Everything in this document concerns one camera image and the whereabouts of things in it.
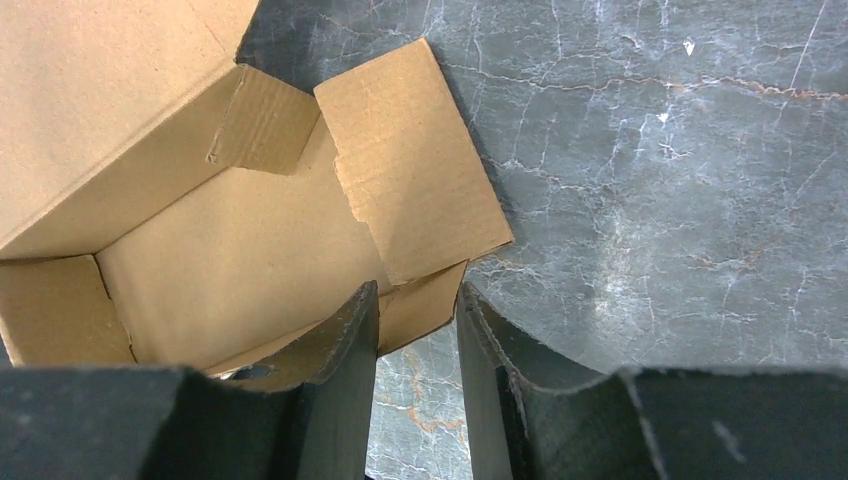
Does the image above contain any cardboard box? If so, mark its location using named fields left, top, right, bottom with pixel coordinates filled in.
left=1, top=1, right=513, bottom=375

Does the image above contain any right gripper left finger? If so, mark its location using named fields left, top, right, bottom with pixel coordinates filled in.
left=1, top=281, right=379, bottom=479

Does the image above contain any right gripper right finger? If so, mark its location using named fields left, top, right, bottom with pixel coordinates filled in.
left=455, top=283, right=847, bottom=479

